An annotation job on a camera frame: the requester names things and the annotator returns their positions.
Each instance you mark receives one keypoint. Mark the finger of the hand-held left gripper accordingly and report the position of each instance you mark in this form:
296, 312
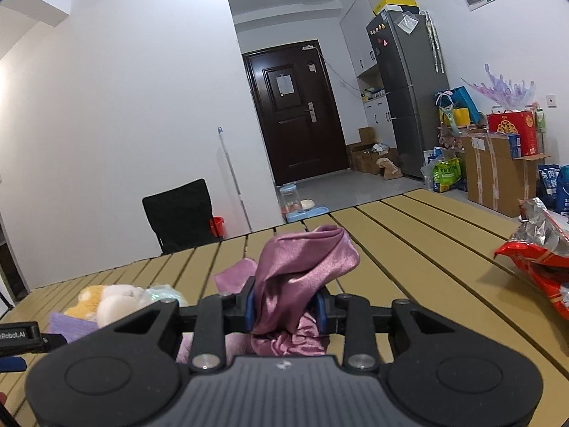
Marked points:
13, 364
55, 340

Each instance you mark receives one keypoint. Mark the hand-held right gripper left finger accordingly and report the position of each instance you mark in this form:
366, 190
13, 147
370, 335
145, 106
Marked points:
250, 307

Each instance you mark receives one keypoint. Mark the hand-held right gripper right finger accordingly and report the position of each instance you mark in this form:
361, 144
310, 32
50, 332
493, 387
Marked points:
321, 316

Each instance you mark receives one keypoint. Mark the lavender fluffy cloth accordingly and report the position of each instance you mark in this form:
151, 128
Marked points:
71, 327

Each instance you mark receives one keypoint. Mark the purple satin cloth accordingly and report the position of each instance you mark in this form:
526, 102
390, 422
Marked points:
302, 267

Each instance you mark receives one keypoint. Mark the yellow white hamster plush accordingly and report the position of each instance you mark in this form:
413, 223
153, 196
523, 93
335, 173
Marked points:
115, 304

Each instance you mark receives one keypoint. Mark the red plastic bucket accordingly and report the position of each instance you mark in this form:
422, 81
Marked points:
217, 227

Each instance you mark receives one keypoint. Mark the blue pet feeder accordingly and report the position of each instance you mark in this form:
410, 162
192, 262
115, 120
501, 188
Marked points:
306, 214

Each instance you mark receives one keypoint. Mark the black folding chair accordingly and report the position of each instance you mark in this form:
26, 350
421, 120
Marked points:
178, 213

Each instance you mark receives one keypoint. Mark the open cardboard boxes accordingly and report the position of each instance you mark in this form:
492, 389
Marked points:
366, 160

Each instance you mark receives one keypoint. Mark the dark brown door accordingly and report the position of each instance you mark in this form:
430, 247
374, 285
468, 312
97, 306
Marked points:
293, 142

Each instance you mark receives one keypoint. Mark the green plastic bag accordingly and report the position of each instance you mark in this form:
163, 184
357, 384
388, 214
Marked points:
446, 175

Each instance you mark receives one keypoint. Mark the silver door lock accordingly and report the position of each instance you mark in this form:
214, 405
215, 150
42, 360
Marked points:
312, 112

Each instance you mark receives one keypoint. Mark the red foil snack bag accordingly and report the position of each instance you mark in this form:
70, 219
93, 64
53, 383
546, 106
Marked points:
533, 262

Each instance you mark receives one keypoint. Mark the large cardboard box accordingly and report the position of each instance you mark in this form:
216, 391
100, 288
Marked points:
493, 178

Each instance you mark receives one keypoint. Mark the white paper sheet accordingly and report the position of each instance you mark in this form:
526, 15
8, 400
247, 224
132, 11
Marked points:
285, 84

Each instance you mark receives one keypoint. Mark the grey refrigerator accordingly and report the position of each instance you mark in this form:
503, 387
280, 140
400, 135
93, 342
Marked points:
409, 98

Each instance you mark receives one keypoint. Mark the blue printed bag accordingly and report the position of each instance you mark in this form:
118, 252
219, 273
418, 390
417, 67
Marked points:
551, 184

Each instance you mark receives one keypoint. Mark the red gift box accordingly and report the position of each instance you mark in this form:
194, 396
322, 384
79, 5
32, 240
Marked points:
511, 131

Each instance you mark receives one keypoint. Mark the white cabinet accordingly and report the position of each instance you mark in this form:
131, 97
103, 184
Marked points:
355, 40

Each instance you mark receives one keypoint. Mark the iridescent purple decoration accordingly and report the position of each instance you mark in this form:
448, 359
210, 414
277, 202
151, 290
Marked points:
506, 91

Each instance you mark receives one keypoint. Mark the yellow flat box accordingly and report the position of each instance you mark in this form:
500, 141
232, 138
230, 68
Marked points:
391, 5

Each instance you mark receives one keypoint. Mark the white wall socket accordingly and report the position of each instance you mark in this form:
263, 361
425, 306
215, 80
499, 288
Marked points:
551, 101

